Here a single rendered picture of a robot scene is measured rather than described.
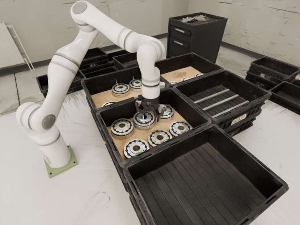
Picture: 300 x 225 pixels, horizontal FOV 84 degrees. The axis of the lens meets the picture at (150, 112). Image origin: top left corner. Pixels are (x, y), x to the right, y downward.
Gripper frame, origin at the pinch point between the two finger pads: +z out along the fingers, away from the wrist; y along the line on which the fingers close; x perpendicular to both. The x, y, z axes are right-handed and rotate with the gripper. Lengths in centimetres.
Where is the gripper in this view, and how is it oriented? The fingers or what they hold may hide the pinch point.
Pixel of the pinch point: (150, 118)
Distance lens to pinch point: 77.7
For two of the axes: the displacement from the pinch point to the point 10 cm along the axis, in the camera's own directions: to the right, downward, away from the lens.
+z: -0.1, 7.5, 6.6
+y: 9.6, 1.8, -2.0
